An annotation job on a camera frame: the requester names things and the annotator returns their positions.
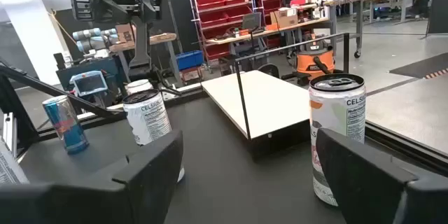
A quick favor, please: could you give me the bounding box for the orange shop vacuum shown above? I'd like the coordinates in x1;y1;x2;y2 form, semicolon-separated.
281;31;337;87

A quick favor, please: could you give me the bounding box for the black office chair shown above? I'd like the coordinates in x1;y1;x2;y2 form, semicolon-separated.
258;62;281;78

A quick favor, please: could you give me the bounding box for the black laptop on workbench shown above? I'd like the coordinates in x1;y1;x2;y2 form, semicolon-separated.
241;11;263;32

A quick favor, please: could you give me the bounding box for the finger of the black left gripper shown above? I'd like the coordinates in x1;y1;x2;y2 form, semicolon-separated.
69;0;95;22
149;0;163;22

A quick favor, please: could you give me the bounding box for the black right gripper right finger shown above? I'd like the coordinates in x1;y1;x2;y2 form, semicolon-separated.
316;127;448;224

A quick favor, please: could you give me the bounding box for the Celsius Arctic Vibe can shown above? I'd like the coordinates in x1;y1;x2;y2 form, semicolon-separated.
122;88;186;183

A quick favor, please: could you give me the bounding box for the black aluminium rig frame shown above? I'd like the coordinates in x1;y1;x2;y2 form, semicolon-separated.
0;57;448;174

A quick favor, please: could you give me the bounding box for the black metal shelf frame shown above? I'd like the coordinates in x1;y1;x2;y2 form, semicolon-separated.
229;32;351;140

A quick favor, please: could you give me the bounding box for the small cardboard box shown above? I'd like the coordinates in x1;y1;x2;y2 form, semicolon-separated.
115;23;137;44

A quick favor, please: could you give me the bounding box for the silver Diet Coke can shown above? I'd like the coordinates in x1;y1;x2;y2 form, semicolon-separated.
125;78;154;95

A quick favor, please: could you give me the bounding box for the blue grey teach pendant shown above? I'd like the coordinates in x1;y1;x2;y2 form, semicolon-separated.
69;70;109;98

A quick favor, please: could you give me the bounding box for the brown cardboard box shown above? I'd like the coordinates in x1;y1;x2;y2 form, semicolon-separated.
269;6;299;29

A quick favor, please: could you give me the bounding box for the blue plastic bin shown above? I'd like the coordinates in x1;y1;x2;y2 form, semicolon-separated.
175;50;205;71

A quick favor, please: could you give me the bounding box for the long wooden workbench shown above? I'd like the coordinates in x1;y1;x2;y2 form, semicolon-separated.
204;16;332;57

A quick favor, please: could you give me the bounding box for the black hazard-striped floor mat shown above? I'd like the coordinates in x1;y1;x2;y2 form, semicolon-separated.
388;51;448;81

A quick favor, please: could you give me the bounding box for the wooden shelf board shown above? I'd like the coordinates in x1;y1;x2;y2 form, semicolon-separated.
200;69;312;141

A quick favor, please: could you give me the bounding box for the small wooden workbench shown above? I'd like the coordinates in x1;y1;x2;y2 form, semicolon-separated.
108;32;181;78

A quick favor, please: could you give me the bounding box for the blue silver Red Bull can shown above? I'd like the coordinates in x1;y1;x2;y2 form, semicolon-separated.
41;94;90;155

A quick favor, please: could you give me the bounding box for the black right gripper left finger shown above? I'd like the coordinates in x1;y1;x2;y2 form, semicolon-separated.
0;129;186;224

